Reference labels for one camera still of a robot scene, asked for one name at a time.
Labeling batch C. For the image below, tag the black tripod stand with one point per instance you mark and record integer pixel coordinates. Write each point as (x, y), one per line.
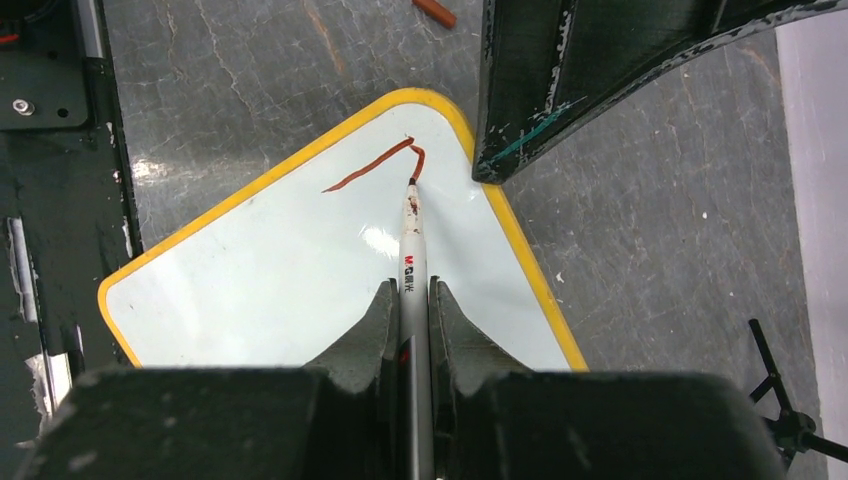
(793, 431)

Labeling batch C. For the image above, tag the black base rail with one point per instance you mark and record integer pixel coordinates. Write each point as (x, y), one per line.
(68, 218)

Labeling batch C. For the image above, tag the red whiteboard marker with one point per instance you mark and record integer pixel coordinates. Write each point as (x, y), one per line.
(416, 423)

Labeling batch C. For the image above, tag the yellow framed whiteboard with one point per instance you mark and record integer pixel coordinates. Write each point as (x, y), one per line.
(275, 273)

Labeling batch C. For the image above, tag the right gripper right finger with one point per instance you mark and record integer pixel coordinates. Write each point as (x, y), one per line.
(497, 419)

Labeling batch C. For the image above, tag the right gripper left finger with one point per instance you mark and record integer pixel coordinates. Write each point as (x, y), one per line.
(333, 418)

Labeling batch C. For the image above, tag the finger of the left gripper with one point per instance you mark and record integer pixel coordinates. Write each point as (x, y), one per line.
(548, 68)

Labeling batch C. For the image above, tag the red marker cap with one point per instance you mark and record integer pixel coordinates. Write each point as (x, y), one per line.
(437, 11)

